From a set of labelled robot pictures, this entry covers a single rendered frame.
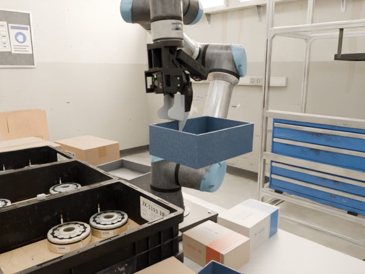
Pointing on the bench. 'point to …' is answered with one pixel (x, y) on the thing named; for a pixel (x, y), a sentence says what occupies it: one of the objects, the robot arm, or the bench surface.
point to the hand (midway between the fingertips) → (180, 126)
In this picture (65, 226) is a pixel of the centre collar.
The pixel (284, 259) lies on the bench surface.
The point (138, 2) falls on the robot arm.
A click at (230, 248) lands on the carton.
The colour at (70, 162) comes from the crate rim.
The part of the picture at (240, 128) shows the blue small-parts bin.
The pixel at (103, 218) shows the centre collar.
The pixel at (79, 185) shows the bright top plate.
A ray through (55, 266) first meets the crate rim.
